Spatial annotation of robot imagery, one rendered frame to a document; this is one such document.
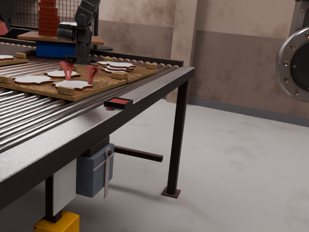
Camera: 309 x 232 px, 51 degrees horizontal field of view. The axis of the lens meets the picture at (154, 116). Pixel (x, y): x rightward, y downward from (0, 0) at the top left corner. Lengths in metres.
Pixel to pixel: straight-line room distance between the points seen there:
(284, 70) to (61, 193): 0.64
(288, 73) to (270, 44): 3.80
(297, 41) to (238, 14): 3.89
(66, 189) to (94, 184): 0.11
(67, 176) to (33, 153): 0.15
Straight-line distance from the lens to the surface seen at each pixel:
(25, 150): 0.76
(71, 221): 0.90
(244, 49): 4.76
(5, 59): 1.87
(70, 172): 0.86
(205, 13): 4.90
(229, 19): 4.81
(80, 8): 1.27
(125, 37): 5.38
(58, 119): 0.95
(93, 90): 1.23
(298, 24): 0.99
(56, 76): 1.42
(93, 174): 0.93
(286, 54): 0.92
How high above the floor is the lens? 1.21
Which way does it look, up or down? 17 degrees down
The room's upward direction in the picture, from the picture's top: 5 degrees clockwise
